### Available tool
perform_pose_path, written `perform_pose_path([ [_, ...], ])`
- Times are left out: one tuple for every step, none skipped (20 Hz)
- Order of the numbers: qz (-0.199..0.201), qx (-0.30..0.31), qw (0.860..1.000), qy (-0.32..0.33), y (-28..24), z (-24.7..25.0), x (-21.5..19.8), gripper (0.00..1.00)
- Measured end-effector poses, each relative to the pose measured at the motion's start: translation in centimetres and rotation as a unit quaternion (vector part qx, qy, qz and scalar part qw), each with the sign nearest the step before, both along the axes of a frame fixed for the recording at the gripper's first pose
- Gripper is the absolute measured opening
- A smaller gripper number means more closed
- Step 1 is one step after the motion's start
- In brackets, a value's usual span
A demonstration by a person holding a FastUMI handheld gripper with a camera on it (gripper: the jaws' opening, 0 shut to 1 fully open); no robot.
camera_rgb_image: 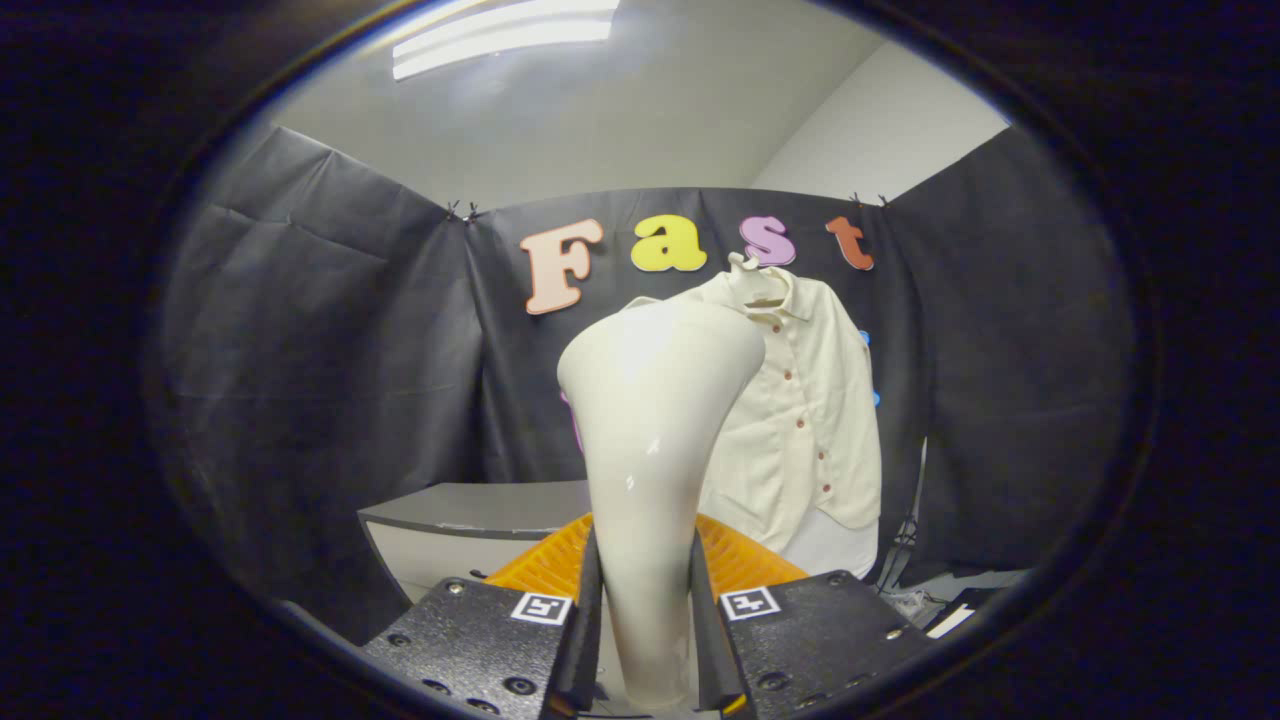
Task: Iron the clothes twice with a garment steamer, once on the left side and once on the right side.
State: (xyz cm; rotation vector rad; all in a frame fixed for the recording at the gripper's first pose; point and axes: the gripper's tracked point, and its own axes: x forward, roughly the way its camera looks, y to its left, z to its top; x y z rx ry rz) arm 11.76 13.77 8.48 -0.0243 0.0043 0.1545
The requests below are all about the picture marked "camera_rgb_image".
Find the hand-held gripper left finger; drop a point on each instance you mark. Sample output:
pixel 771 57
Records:
pixel 588 650

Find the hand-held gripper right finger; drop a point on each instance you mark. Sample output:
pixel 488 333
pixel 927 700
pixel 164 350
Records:
pixel 705 650

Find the white garment steamer head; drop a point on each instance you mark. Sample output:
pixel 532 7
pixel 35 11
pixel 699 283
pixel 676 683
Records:
pixel 650 420

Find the cream button-up shirt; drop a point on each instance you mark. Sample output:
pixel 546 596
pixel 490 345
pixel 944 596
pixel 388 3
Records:
pixel 800 420

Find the grey table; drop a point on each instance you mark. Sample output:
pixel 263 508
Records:
pixel 470 505

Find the white plastic hanger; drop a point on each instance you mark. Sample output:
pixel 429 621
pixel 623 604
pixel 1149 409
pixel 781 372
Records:
pixel 760 290

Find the black backdrop cloth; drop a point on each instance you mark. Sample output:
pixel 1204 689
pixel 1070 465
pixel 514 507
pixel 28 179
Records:
pixel 320 350

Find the ceiling light panel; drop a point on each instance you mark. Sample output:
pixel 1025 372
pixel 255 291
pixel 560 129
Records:
pixel 500 35

